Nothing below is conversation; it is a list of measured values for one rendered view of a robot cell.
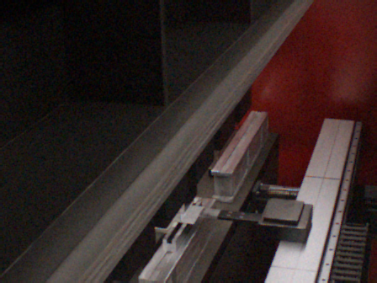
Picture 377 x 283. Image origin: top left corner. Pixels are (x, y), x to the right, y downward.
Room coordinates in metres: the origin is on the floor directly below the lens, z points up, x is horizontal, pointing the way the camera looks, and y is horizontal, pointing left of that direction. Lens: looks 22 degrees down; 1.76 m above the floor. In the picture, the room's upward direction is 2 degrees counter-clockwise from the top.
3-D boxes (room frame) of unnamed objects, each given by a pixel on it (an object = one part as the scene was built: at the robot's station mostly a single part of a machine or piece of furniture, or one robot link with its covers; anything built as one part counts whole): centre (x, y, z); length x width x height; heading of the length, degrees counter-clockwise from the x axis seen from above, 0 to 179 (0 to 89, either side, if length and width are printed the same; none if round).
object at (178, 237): (1.36, 0.02, 0.98); 0.20 x 0.03 x 0.03; 161
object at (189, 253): (1.34, 0.03, 0.92); 0.39 x 0.06 x 0.10; 161
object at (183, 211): (1.39, 0.01, 1.05); 0.10 x 0.02 x 0.10; 161
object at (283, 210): (1.35, -0.15, 1.01); 0.26 x 0.12 x 0.05; 71
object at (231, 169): (1.91, -0.17, 0.92); 0.50 x 0.06 x 0.10; 161
